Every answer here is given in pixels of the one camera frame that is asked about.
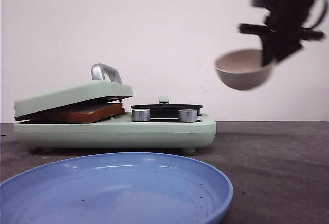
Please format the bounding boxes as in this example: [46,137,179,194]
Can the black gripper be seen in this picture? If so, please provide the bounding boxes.
[239,0,324,66]

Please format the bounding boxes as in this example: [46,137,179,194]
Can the beige ribbed bowl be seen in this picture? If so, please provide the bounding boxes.
[214,49,273,90]

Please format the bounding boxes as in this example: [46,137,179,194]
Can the breakfast maker hinged lid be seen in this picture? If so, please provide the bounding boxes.
[14,63,133,121]

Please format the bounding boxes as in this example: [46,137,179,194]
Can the bread slice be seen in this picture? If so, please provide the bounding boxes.
[35,102,125,123]

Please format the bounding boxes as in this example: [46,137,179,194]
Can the mint green breakfast maker base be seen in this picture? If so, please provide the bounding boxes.
[13,113,216,152]

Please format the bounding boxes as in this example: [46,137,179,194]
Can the right silver control knob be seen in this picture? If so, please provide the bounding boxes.
[178,109,198,123]

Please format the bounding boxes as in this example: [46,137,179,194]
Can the silver control knob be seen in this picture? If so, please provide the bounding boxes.
[132,109,151,122]
[178,109,198,123]

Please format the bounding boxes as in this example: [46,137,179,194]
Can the black round frying pan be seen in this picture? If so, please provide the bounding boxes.
[131,96,203,119]

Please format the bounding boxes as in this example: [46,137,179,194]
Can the left silver control knob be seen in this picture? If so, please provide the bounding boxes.
[132,109,151,122]

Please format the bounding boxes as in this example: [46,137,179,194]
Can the blue round plate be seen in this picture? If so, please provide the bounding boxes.
[1,152,233,223]

